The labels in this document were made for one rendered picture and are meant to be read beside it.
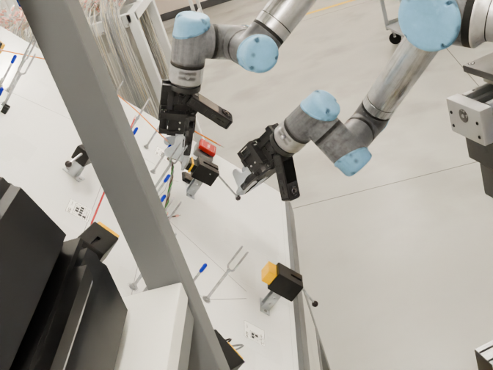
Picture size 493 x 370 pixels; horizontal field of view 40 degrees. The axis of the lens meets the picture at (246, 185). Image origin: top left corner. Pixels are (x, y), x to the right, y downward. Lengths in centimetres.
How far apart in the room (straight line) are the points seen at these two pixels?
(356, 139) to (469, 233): 179
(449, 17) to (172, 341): 81
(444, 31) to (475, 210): 222
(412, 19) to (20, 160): 79
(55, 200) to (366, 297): 185
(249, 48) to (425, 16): 34
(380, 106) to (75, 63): 105
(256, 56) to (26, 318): 96
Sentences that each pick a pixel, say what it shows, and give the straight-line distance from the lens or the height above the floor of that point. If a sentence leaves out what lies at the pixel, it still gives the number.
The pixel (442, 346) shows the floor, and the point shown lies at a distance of 267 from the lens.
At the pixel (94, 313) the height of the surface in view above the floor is 152.
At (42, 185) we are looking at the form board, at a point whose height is 133.
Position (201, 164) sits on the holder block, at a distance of 162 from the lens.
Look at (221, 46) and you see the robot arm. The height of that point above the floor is 143.
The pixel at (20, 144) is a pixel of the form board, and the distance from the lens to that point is 148.
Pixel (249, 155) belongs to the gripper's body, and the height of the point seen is 116.
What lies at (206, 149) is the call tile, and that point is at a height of 111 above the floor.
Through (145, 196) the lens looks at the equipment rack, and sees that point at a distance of 59.
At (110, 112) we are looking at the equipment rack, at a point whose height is 163.
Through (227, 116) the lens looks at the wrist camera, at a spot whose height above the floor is 127.
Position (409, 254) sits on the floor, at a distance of 316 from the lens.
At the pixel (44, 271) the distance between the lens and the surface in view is 52.
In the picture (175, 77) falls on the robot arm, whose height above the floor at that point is 140.
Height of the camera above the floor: 179
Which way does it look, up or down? 25 degrees down
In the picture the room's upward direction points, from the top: 19 degrees counter-clockwise
